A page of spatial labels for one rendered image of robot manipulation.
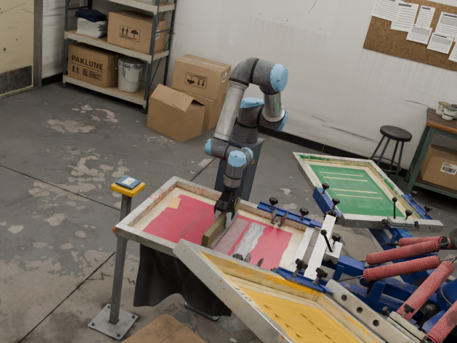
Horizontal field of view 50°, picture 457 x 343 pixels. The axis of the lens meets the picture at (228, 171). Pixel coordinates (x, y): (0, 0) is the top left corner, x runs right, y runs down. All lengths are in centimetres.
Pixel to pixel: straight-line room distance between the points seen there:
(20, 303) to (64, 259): 48
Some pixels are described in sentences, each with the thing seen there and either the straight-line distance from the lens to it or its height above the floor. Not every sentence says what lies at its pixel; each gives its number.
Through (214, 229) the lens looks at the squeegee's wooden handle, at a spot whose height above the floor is 105.
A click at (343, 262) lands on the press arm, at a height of 104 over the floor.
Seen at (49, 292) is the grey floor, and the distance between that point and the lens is 332.
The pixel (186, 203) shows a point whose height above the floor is 95.
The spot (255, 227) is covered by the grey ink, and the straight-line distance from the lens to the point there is 237.
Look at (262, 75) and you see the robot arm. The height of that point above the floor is 166.
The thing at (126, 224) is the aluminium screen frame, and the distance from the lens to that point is 218.
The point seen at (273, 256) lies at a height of 95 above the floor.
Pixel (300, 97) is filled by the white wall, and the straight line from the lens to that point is 595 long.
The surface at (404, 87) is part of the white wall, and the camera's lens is 579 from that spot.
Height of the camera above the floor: 221
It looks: 26 degrees down
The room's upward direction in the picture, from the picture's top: 12 degrees clockwise
